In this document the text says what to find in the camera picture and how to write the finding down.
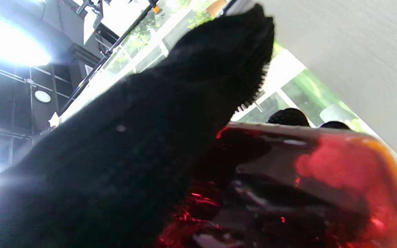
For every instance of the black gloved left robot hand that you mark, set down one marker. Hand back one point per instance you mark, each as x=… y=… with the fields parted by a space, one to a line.
x=133 y=155

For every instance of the red transparent sample bottle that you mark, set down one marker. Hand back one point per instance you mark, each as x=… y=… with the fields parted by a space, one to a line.
x=305 y=193

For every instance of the black metal rack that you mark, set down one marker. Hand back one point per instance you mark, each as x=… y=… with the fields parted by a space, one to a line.
x=109 y=51

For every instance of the round white ceiling lamp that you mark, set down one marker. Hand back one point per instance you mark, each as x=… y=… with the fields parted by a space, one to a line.
x=42 y=96

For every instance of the bright strip light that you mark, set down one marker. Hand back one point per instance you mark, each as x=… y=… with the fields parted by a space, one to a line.
x=9 y=41

